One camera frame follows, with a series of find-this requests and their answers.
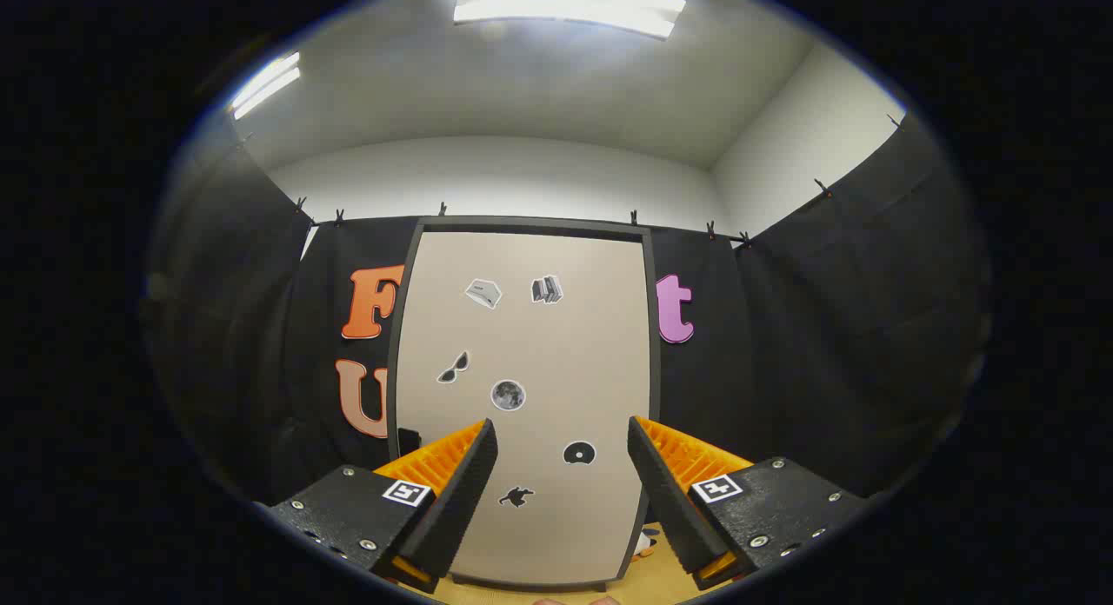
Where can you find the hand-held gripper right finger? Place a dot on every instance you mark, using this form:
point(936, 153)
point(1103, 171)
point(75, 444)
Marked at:
point(665, 492)

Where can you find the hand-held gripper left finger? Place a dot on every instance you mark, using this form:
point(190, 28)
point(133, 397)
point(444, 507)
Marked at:
point(465, 492)

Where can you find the beige shoe cabinet door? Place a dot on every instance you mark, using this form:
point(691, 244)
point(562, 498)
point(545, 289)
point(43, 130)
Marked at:
point(556, 353)

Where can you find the dark grey shoe cabinet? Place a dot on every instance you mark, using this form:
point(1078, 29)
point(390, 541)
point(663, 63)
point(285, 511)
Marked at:
point(522, 223)

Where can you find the penguin plush toy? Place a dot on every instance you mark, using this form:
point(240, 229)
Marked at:
point(644, 544)

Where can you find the black backdrop cloth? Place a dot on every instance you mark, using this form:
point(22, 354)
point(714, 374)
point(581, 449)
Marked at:
point(826, 327)

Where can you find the narrow ceiling light panel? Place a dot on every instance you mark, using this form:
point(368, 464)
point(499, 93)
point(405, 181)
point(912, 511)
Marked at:
point(265, 85)

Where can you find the large ceiling light panel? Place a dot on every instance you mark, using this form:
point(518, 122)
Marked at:
point(565, 9)

